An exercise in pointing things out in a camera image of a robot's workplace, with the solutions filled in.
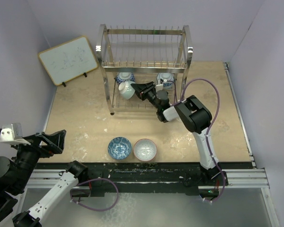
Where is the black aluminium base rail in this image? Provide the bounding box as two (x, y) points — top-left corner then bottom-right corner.
(37, 161), (268, 197)

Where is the white red rimmed bowl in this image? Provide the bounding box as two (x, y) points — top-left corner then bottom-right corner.
(133, 139), (157, 162)

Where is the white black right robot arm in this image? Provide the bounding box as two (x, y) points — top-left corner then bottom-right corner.
(132, 82), (226, 186)

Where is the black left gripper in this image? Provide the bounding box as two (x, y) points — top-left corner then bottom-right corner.
(13, 128), (65, 191)

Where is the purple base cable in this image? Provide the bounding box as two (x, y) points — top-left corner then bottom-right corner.
(70, 177), (119, 211)
(202, 171), (230, 203)

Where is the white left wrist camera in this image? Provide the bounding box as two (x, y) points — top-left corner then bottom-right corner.
(0, 123), (31, 146)

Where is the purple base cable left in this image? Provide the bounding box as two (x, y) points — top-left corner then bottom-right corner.
(70, 177), (119, 211)

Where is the light green celadon bowl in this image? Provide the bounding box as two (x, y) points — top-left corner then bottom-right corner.
(118, 81), (135, 100)

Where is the small whiteboard yellow frame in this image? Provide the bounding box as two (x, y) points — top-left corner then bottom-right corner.
(38, 36), (98, 86)

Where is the blue patterned bowl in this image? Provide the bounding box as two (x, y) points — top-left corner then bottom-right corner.
(107, 137), (132, 160)

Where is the blue floral bowl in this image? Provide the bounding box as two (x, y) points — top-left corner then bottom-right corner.
(156, 73), (175, 89)

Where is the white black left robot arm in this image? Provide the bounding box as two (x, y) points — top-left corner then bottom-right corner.
(0, 128), (88, 227)

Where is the stainless steel dish rack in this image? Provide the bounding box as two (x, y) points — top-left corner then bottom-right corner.
(95, 24), (194, 115)

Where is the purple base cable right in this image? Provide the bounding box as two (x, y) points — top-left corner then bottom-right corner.
(202, 171), (230, 203)

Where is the red zigzag patterned bowl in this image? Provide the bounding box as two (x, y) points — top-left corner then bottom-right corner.
(116, 72), (135, 84)

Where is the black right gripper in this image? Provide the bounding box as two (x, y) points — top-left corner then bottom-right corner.
(132, 82), (161, 111)

